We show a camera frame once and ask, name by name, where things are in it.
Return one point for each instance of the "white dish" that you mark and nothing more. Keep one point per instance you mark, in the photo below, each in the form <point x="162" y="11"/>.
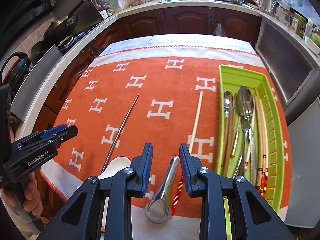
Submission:
<point x="312" y="45"/>

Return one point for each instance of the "shiny metal spoon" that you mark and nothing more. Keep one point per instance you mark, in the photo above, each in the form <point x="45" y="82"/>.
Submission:
<point x="160" y="207"/>

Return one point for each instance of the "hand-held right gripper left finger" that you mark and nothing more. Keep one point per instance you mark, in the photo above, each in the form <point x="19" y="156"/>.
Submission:
<point x="147" y="170"/>

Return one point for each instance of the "black wok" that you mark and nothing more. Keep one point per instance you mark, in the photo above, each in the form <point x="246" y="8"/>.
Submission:
<point x="60" y="26"/>

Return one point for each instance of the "thin metal chopstick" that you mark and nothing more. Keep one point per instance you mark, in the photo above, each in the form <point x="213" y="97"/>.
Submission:
<point x="120" y="133"/>

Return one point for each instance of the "glass teapot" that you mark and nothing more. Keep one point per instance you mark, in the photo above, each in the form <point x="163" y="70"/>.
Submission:
<point x="282" y="12"/>

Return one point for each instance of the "dark wooden kitchen cabinets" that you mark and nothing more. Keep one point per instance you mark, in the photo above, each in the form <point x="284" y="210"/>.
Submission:
<point x="187" y="20"/>

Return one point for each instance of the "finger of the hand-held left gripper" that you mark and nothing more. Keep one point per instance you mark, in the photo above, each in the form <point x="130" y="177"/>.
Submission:
<point x="66" y="135"/>
<point x="53" y="130"/>

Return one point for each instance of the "stainless steel splash panel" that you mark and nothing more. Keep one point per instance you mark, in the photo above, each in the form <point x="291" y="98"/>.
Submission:
<point x="92" y="10"/>

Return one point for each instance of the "white plastic bottle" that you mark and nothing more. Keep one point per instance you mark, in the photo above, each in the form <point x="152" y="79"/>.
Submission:
<point x="308" y="28"/>

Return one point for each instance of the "person's left hand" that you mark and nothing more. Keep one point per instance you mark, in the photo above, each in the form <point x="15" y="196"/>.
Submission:
<point x="32" y="195"/>

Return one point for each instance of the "green plastic utensil tray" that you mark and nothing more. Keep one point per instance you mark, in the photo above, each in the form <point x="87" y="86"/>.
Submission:
<point x="230" y="80"/>

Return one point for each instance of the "grey appliance dark glass door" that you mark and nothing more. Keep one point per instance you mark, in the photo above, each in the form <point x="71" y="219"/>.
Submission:
<point x="287" y="60"/>

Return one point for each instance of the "white kitchen countertop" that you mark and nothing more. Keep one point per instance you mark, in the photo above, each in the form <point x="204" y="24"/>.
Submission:
<point x="140" y="7"/>

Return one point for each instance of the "orange patterned blanket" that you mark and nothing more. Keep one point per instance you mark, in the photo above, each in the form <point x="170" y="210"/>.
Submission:
<point x="170" y="85"/>

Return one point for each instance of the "cream chopstick with red end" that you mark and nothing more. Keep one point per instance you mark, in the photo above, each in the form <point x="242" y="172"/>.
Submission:
<point x="196" y="120"/>

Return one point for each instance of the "clear plastic bag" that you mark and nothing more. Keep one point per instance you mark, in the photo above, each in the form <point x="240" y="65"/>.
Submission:
<point x="219" y="30"/>

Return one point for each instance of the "black pot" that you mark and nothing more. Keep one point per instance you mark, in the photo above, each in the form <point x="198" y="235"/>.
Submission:
<point x="40" y="52"/>

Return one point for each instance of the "large metal spoon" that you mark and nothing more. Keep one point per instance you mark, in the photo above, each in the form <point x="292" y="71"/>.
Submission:
<point x="244" y="100"/>

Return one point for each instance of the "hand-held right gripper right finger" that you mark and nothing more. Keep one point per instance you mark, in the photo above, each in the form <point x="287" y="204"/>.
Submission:
<point x="184" y="172"/>

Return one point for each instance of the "gas stove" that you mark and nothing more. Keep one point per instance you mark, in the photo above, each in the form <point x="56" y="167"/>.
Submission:
<point x="72" y="41"/>

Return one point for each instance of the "white appliance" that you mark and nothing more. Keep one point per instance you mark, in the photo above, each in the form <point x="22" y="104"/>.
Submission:
<point x="305" y="167"/>

